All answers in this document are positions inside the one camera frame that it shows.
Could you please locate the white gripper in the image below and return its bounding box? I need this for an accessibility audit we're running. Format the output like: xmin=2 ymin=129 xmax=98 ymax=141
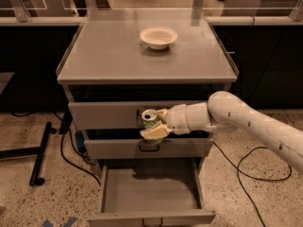
xmin=140 ymin=104 xmax=190 ymax=140

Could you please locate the green soda can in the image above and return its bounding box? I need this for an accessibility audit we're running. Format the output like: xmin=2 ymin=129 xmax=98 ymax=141
xmin=141 ymin=109 xmax=164 ymax=146

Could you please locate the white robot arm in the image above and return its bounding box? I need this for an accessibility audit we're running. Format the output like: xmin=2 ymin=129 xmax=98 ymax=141
xmin=140 ymin=91 xmax=303 ymax=173

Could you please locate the grey middle drawer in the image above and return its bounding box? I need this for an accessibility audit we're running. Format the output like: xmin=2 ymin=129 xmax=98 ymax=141
xmin=84 ymin=138 xmax=212 ymax=159

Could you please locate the grey drawer cabinet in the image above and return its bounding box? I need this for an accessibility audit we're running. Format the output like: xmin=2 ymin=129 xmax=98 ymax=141
xmin=55 ymin=9 xmax=240 ymax=175

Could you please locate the grey top drawer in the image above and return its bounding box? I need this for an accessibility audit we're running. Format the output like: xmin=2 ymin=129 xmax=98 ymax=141
xmin=68 ymin=100 xmax=196 ymax=130

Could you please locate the grey open bottom drawer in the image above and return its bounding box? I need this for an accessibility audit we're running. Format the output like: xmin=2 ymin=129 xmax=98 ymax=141
xmin=88 ymin=159 xmax=216 ymax=227

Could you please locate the white paper bowl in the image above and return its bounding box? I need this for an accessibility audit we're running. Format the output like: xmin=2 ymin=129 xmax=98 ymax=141
xmin=140 ymin=26 xmax=178 ymax=50

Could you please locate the black metal stand base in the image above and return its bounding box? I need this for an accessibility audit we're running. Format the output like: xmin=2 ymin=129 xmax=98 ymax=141
xmin=0 ymin=122 xmax=57 ymax=186

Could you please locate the black looped floor cable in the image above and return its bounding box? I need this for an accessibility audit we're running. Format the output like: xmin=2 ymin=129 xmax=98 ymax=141
xmin=213 ymin=141 xmax=293 ymax=227

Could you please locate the black left floor cable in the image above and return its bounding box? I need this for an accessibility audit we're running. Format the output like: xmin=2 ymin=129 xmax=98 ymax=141
xmin=9 ymin=111 xmax=102 ymax=186

